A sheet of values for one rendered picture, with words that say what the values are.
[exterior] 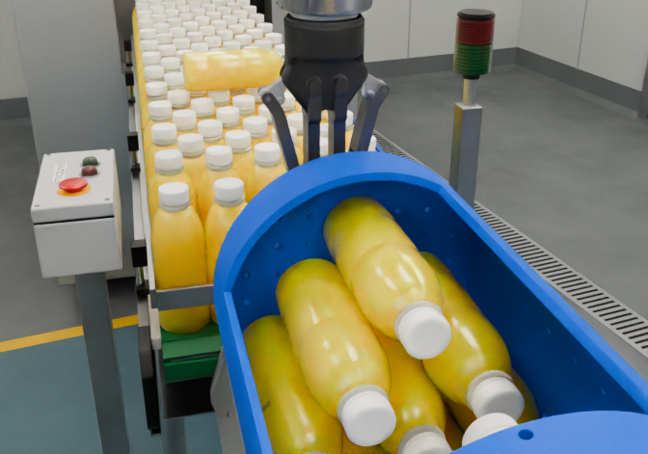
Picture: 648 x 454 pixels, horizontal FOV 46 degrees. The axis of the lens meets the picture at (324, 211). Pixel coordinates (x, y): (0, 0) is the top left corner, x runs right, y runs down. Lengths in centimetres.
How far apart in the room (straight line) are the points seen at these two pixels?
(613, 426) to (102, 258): 75
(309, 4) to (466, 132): 72
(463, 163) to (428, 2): 437
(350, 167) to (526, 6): 545
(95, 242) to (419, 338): 54
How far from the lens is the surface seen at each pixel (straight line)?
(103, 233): 102
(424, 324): 60
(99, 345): 120
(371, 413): 58
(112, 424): 129
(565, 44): 577
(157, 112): 135
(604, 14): 547
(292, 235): 77
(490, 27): 132
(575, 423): 42
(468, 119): 136
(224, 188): 100
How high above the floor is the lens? 150
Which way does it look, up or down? 25 degrees down
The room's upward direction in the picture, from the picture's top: straight up
